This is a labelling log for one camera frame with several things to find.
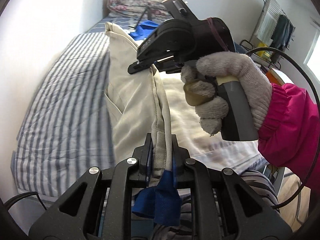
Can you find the dark hanging clothes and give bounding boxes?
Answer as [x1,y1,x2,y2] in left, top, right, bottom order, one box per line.
[270,15,295,50]

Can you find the cream and blue jacket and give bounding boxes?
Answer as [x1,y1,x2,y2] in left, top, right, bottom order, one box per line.
[105,22,264,226]

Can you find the magenta sleeved right forearm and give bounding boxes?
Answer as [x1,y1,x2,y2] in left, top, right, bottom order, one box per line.
[258,83,319,181]

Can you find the black clothes rack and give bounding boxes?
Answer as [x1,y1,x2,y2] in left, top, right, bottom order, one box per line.
[240,0,297,71]

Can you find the orange covered stool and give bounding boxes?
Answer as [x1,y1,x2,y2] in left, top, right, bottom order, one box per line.
[265,68,293,86]

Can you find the yellow box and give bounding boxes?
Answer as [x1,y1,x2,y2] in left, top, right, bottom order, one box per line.
[255,42,273,60]

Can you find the window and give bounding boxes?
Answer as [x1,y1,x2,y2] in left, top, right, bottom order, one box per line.
[304,18,319,80]

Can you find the grey gloved right hand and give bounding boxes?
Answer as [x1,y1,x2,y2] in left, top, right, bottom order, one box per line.
[181,51,272,135]

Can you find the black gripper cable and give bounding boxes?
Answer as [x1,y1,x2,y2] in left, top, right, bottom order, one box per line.
[246,47,320,209]

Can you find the floral folded comforter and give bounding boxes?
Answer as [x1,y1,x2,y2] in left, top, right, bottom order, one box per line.
[106,0,171,19]

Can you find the striped hanging towel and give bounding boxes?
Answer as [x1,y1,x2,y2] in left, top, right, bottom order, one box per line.
[253,0,283,44]

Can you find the blue checkered bed sheet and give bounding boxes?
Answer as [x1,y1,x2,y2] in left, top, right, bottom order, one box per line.
[86,16,171,34]

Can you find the blue striped quilt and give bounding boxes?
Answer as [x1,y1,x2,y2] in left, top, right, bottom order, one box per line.
[11,33,115,198]

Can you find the black light tripod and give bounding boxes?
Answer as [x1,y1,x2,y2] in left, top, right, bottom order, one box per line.
[130,2,152,29]

